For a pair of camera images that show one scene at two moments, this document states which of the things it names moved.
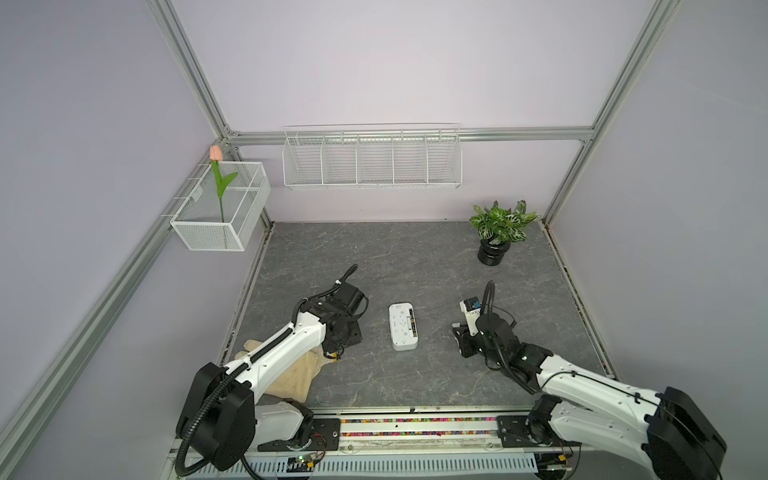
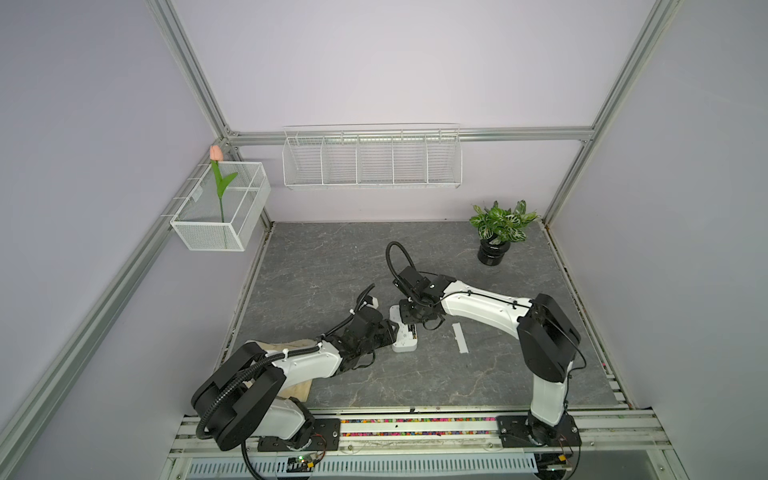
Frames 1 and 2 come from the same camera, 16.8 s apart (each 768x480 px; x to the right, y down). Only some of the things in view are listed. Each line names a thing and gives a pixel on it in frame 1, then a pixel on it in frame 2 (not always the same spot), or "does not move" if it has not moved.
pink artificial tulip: x=221 y=184 does not move
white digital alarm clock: x=404 y=326 does not move
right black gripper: x=462 y=337 → x=404 y=317
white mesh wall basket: x=198 y=222 does not move
